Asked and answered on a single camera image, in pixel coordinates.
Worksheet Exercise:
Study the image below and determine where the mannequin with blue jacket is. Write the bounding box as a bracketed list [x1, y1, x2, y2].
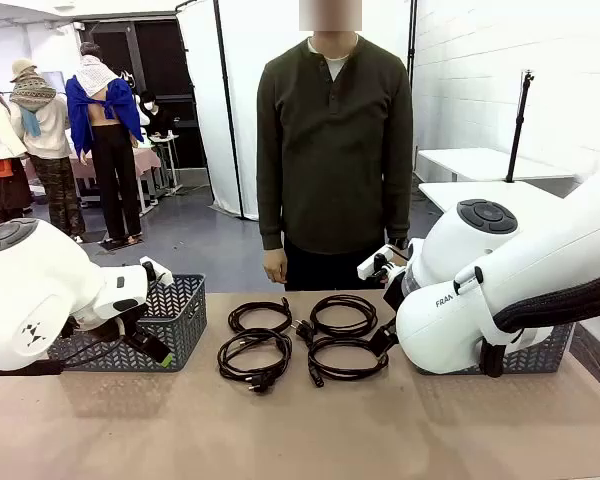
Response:
[64, 42, 145, 246]

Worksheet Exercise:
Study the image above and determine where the person's left forearm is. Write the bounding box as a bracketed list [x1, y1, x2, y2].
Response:
[382, 164, 414, 241]

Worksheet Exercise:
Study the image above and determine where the grey plastic lattice basket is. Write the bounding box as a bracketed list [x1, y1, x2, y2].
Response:
[47, 273, 208, 374]
[414, 322, 576, 376]

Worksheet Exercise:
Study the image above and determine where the black tripod stand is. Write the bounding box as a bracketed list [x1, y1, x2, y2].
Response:
[505, 69, 536, 184]

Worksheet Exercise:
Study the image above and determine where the black braided right arm sleeve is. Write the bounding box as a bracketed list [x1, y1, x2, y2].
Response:
[479, 267, 600, 379]

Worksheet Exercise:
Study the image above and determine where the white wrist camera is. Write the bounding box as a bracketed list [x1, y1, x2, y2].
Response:
[139, 256, 175, 287]
[357, 244, 397, 282]

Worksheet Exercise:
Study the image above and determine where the white backdrop screen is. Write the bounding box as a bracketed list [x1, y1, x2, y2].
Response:
[175, 0, 416, 221]

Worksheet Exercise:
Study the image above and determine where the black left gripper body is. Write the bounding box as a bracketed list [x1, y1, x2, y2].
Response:
[110, 313, 154, 351]

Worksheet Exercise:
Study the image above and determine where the table with pink cloth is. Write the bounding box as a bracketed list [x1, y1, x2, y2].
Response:
[68, 147, 162, 216]

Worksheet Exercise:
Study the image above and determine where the short black backdrop pole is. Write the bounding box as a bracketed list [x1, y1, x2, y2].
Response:
[407, 0, 419, 76]

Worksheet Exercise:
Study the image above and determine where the person's right hand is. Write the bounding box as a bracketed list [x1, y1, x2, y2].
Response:
[263, 248, 288, 285]

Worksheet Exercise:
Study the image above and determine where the thin black USB cable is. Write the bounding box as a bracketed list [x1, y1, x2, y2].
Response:
[227, 297, 294, 335]

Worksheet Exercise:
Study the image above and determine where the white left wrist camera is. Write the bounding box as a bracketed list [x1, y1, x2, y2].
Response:
[139, 256, 175, 287]

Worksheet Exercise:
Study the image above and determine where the small white desk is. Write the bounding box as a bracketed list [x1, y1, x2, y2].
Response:
[149, 133, 184, 194]

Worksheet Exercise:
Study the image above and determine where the seated person with mask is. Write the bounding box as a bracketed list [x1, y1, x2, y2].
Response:
[138, 90, 179, 139]

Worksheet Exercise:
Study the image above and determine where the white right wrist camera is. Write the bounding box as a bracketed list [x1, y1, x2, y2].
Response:
[357, 244, 397, 282]

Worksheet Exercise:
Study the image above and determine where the person's right forearm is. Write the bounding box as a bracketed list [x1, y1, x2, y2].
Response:
[257, 164, 287, 251]

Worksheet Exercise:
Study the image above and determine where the person in dark green shirt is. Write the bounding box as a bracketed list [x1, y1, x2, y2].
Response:
[256, 0, 414, 292]

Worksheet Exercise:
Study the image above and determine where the mannequin with patterned scarf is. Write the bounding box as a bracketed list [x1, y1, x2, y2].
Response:
[8, 58, 86, 239]

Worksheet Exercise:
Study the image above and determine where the black power cable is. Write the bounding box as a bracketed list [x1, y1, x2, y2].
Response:
[292, 294, 379, 341]
[216, 328, 294, 396]
[307, 335, 391, 389]

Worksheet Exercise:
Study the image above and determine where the long black backdrop pole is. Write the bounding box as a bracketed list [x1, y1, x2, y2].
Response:
[212, 0, 246, 220]

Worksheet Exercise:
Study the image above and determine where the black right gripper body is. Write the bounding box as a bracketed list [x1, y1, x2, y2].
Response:
[382, 272, 409, 315]

